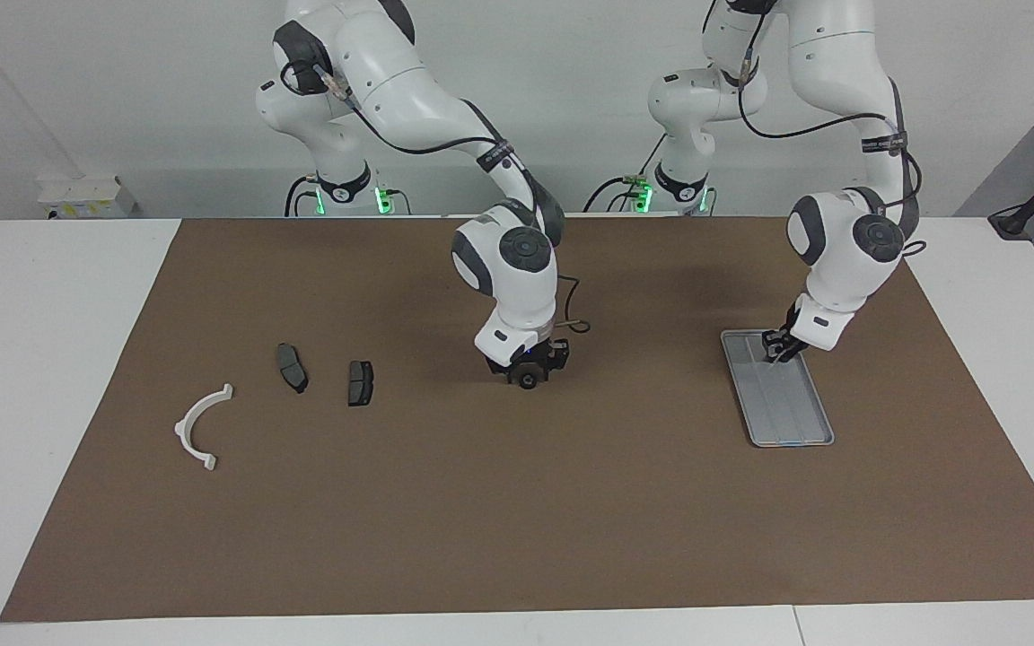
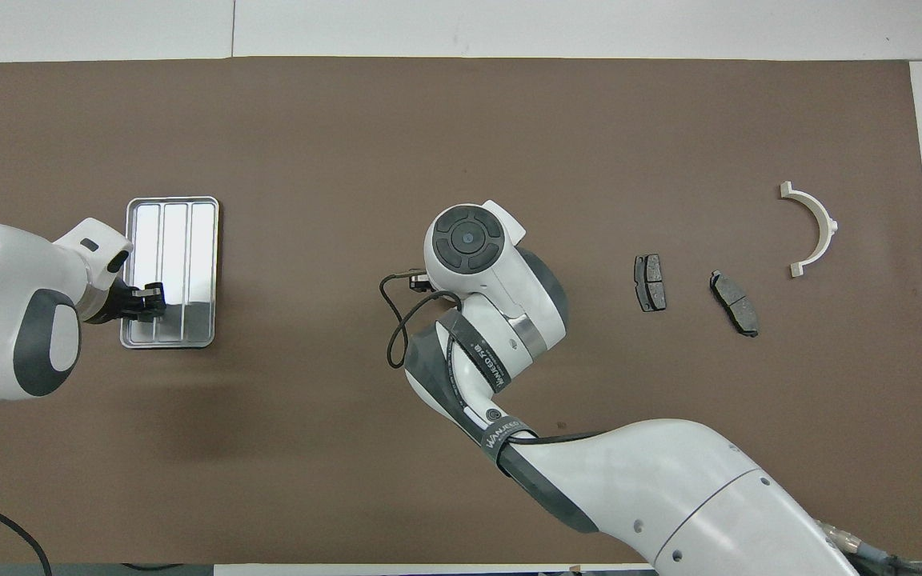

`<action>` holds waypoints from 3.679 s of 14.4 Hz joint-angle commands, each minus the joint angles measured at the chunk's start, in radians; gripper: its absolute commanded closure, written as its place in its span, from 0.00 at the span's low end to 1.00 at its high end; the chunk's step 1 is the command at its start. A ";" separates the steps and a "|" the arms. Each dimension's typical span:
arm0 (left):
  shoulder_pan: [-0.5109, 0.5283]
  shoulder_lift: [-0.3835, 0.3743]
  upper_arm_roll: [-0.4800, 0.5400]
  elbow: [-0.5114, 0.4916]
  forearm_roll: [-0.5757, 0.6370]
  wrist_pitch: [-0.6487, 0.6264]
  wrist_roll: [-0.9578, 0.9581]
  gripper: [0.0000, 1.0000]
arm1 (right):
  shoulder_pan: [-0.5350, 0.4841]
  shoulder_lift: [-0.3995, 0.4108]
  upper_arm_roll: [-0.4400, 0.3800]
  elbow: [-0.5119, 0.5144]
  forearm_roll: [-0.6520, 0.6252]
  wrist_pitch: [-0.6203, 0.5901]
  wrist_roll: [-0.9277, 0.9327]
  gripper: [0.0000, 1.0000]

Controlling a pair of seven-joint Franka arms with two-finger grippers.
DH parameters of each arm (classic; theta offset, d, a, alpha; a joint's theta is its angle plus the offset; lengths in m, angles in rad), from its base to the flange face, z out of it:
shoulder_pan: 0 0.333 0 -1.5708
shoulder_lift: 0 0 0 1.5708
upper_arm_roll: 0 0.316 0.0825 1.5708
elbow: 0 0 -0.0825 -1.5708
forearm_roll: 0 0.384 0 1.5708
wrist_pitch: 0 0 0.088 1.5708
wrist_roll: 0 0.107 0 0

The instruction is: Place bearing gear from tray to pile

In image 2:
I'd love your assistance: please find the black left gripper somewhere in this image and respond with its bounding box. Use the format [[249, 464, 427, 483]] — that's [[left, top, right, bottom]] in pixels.
[[89, 282, 167, 322]]

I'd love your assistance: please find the silver metal tray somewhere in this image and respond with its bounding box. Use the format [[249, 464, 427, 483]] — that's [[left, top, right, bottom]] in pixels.
[[119, 196, 220, 350]]

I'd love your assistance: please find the rectangular dark grey brake pad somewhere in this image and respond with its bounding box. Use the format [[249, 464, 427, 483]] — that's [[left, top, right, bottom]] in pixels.
[[634, 254, 667, 314]]

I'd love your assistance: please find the elongated dark grey brake pad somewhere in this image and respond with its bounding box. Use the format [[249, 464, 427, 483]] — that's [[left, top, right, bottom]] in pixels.
[[709, 270, 760, 338]]

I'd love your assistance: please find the brown table mat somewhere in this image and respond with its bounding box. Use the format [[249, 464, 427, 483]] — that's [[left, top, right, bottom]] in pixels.
[[0, 56, 922, 566]]

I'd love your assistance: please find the white half ring clamp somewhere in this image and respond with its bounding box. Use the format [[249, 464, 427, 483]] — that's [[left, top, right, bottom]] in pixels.
[[779, 182, 840, 279]]

